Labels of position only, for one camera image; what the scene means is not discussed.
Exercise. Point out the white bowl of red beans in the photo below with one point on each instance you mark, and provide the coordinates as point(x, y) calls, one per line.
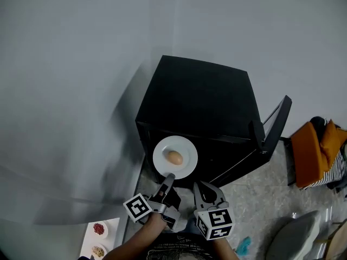
point(99, 228)

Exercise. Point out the black bag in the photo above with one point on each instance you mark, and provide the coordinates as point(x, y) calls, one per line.
point(318, 121)

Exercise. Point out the white bowl of tan beans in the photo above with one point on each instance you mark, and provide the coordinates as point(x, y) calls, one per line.
point(98, 251)

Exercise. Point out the white round plate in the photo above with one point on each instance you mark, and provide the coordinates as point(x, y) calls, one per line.
point(187, 150)

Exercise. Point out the brown egg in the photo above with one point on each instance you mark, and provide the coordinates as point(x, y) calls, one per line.
point(174, 157)

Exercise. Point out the white side table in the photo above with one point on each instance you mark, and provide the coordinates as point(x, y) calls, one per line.
point(114, 234)

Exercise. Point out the person's right forearm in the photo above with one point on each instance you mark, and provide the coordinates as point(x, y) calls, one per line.
point(226, 249)

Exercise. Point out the black bench frame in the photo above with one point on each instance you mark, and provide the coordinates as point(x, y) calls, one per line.
point(289, 161)

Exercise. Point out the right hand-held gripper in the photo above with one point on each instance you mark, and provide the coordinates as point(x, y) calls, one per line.
point(214, 222)

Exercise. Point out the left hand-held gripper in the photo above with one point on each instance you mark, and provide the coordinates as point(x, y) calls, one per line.
point(160, 207)

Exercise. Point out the black mini fridge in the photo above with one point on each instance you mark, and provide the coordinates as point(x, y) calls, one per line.
point(200, 96)

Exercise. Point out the striped black white fabric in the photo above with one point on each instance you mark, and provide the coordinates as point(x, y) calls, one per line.
point(337, 172)

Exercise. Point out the wooden chair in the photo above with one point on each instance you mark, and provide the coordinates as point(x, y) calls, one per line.
point(336, 240)

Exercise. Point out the grey chair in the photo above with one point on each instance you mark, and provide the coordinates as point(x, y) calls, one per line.
point(292, 240)

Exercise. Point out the person's black printed shirt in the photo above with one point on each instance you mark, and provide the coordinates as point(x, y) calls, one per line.
point(179, 249)

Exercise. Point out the person's left forearm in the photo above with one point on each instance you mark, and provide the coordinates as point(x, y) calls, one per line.
point(135, 240)

